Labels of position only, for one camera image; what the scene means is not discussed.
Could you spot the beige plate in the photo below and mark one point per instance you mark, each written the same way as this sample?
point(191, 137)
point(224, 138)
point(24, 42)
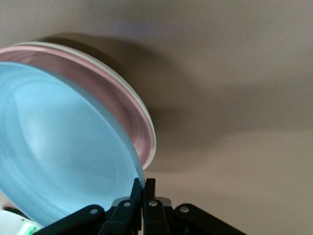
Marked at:
point(153, 133)

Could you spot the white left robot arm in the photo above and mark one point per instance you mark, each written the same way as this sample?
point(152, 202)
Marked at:
point(12, 221)

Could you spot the light blue plate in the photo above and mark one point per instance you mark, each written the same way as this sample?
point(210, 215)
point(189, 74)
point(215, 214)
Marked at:
point(61, 134)

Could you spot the pink plate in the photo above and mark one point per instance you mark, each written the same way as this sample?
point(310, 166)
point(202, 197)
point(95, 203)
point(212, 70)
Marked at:
point(117, 98)

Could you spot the brown table cover cloth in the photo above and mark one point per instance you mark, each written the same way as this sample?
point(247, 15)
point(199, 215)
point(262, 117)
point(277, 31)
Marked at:
point(220, 73)

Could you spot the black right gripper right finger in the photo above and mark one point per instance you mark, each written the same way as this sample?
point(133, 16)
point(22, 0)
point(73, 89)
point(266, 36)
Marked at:
point(154, 218)

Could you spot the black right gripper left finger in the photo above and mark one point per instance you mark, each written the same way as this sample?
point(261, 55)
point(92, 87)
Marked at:
point(119, 218)

